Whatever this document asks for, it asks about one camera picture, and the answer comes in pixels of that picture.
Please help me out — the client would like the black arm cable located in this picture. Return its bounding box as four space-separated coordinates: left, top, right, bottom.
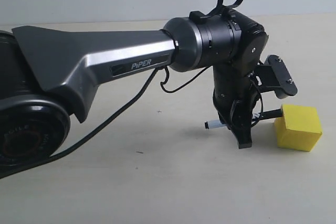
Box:
0 0 265 180

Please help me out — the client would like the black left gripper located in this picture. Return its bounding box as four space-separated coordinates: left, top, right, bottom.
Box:
213 74 263 149

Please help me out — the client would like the black and white marker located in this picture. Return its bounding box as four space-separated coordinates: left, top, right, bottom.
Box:
204 109 283 130

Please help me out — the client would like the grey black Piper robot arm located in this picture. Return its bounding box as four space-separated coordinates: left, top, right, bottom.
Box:
1 9 268 178

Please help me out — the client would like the yellow foam cube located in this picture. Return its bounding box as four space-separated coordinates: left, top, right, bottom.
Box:
274 104 323 152

